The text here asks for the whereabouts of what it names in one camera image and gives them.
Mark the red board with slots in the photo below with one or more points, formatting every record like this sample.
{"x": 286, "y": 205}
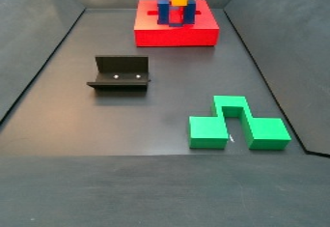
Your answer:
{"x": 153, "y": 34}

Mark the green U-shaped block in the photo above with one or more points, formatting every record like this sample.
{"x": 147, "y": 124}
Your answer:
{"x": 265, "y": 133}

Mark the blue U-shaped block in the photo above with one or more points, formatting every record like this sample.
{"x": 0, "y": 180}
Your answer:
{"x": 177, "y": 16}

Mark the black angle bracket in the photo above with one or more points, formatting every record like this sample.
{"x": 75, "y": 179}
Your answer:
{"x": 121, "y": 72}

